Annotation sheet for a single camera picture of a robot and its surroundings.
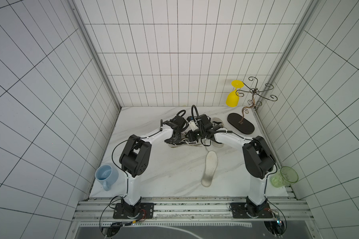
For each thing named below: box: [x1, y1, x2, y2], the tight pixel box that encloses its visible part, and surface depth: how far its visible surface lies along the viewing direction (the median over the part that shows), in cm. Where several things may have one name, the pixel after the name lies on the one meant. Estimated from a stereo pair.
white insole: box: [201, 150, 218, 188], surface depth 89 cm
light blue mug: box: [95, 163, 120, 192], surface depth 79 cm
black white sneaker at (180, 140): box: [164, 132, 203, 148], surface depth 93 cm
